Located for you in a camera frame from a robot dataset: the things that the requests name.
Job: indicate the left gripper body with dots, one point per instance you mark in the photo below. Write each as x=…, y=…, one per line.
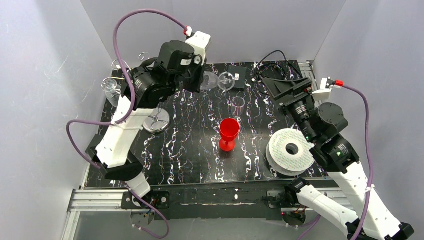
x=194, y=79

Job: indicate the black box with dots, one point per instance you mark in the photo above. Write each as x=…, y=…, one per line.
x=239, y=73

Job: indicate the red wine glass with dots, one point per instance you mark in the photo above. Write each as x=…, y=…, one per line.
x=228, y=129

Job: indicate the clear champagne flute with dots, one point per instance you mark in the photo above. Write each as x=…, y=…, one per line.
x=237, y=105

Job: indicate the white filament spool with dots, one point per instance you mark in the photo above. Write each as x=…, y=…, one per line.
x=288, y=152

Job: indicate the clear wine glass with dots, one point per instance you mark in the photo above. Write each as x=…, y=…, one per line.
x=225, y=81
x=112, y=91

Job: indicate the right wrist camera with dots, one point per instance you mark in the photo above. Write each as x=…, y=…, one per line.
x=325, y=88

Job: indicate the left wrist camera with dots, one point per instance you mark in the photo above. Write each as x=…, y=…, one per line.
x=200, y=42

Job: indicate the aluminium frame rail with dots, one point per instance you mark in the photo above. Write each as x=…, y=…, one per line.
x=90, y=200

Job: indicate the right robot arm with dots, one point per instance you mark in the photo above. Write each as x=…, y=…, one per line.
x=321, y=123

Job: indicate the chrome wine glass rack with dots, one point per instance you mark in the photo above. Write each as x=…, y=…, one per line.
x=159, y=120

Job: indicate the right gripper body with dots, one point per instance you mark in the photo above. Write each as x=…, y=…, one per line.
x=291, y=93

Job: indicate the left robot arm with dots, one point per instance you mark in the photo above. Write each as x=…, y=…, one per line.
x=179, y=64

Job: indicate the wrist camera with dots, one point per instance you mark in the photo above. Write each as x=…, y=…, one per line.
x=200, y=42
x=325, y=88

